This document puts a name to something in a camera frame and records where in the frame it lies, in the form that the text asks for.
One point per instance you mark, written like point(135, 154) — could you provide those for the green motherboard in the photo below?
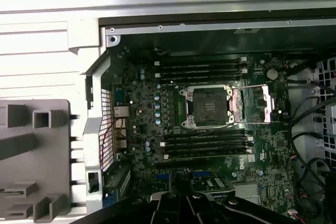
point(262, 155)

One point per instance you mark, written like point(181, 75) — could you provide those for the silver coin battery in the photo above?
point(272, 74)

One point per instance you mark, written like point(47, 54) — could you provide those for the grey parts rack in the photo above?
point(60, 140)

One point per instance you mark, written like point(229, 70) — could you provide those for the black expansion slot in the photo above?
point(189, 164)

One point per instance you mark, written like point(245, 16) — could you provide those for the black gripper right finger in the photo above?
point(199, 208)

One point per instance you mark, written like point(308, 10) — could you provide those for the blue-topped capacitor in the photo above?
point(157, 97)
point(157, 106)
point(158, 122)
point(142, 76)
point(142, 71)
point(157, 114)

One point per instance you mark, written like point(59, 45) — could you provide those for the open black PC case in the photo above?
point(92, 134)

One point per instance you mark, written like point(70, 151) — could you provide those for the metal socket cover frame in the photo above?
point(265, 103)

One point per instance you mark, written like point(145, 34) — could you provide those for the CPU socket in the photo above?
point(207, 106)

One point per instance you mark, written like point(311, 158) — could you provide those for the silver metal disk bay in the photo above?
point(321, 95)

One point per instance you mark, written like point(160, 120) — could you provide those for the silver chipset heat sink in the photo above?
point(245, 188)

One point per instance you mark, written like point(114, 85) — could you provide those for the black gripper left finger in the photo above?
point(168, 208)

